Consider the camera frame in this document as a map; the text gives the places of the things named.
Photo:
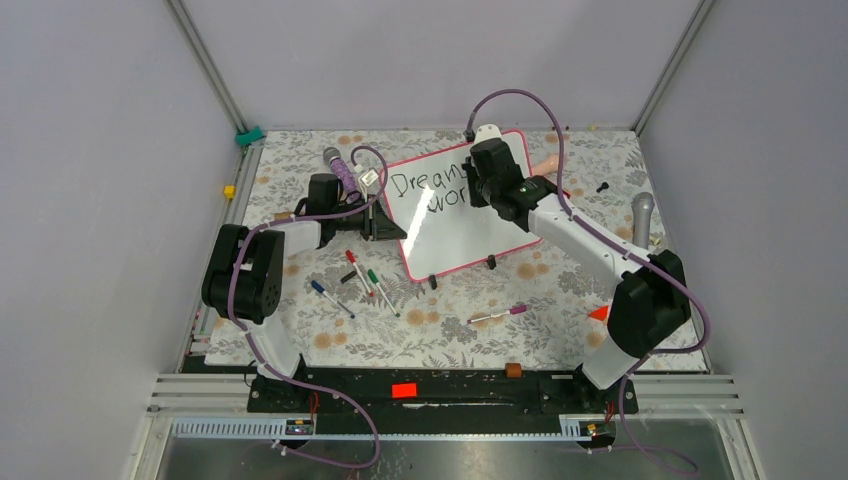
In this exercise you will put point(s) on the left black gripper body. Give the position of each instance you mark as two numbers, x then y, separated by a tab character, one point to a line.
357	222

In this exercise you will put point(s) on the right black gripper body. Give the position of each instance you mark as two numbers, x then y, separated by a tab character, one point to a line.
481	192

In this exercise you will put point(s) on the pink framed whiteboard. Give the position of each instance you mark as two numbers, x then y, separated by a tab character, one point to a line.
430	199

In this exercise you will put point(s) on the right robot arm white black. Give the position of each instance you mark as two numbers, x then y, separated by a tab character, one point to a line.
648	304

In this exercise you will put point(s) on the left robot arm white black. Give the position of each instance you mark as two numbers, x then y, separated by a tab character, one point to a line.
244	277

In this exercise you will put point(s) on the red capped marker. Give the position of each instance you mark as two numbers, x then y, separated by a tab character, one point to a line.
359	273

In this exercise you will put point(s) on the green capped marker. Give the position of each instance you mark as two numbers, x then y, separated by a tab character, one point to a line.
376	283

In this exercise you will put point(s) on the black marker cap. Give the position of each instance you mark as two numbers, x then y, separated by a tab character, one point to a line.
349	276

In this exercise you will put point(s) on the pink toy microphone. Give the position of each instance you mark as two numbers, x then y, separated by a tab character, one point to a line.
546	167

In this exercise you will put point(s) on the purple glitter microphone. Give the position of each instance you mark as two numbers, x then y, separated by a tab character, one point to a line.
333	159

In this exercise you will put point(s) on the blue capped marker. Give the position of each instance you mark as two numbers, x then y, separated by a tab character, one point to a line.
337	303

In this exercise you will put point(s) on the floral patterned table mat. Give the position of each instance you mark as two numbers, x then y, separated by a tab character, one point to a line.
555	333

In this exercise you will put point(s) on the pink capped marker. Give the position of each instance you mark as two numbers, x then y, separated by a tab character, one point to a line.
509	312

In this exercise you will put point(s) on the silver grey microphone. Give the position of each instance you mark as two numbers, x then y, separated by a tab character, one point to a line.
642	207

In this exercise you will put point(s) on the red tape label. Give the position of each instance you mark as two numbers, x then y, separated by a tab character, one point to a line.
404	390

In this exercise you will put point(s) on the small red cone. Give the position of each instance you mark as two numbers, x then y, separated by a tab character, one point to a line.
601	314

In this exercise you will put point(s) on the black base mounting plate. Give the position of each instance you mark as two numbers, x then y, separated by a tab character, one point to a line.
463	402

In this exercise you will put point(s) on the small brown block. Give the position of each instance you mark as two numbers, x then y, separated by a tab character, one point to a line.
513	370

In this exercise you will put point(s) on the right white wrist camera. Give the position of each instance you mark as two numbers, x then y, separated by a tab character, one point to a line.
486	132

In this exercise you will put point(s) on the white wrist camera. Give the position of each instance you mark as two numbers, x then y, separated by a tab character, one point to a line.
486	132
368	180

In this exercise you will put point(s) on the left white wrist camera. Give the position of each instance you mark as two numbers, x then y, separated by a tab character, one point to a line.
368	180

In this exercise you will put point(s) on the teal corner bracket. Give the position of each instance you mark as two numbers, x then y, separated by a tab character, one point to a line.
248	138

